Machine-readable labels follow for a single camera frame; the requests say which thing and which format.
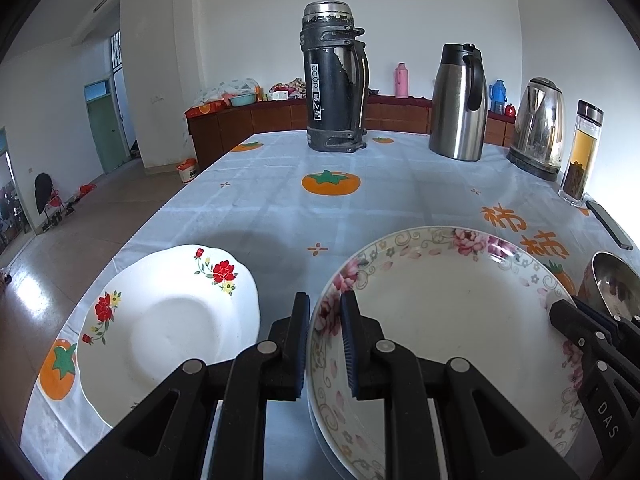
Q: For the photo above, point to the clear plastic bag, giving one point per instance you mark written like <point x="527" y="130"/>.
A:
<point x="225" y="87"/>

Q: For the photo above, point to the pink thermos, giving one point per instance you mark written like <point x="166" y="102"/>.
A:
<point x="401" y="82"/>

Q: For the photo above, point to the black worn thermos flask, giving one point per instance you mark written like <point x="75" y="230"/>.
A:
<point x="327" y="85"/>

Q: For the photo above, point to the orange cardboard box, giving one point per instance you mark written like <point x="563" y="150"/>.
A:
<point x="205" y="109"/>

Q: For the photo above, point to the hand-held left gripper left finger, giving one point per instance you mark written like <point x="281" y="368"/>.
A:
<point x="300" y="350"/>

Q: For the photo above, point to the green door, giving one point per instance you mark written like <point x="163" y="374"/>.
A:
<point x="106" y="130"/>

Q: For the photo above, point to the long brown wooden cabinet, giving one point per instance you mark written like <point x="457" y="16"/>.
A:
<point x="270" y="119"/>

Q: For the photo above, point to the chair with dark clothes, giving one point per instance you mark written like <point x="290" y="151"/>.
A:
<point x="46" y="192"/>

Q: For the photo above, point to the white plastic bucket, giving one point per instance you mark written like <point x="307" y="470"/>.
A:
<point x="188" y="171"/>

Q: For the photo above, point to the small red jar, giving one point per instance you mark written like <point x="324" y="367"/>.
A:
<point x="510" y="110"/>

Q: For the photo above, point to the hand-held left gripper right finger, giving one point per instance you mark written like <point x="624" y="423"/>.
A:
<point x="350" y="350"/>

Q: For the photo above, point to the white porcelain plate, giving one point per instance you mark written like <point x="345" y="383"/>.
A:
<point x="324" y="452"/>

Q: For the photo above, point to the red item on floor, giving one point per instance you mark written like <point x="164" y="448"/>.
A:
<point x="87" y="189"/>

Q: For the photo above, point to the black smartphone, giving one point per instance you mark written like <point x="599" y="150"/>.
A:
<point x="610" y="225"/>

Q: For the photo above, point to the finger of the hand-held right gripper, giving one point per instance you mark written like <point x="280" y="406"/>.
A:
<point x="597" y="317"/>
<point x="580" y="332"/>

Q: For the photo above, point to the stainless steel bowl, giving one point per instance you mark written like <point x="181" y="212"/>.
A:
<point x="607" y="275"/>

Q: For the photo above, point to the glass tea bottle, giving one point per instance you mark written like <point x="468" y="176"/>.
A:
<point x="580" y="155"/>

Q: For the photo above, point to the blue thermos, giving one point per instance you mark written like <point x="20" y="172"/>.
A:
<point x="497" y="97"/>

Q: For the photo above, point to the white plate with red flowers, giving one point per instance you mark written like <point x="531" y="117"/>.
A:
<point x="165" y="320"/>

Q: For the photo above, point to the colourful cloth pile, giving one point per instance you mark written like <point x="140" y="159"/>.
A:
<point x="290" y="87"/>

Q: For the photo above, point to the persimmon print tablecloth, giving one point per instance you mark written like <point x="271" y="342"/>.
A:
<point x="280" y="215"/>

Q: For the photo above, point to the stainless steel electric kettle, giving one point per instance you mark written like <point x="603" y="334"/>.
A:
<point x="537" y="130"/>

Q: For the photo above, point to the pink floral porcelain plate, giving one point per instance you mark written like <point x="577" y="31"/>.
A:
<point x="450" y="300"/>

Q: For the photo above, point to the teal plastic basin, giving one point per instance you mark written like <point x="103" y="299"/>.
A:
<point x="242" y="100"/>

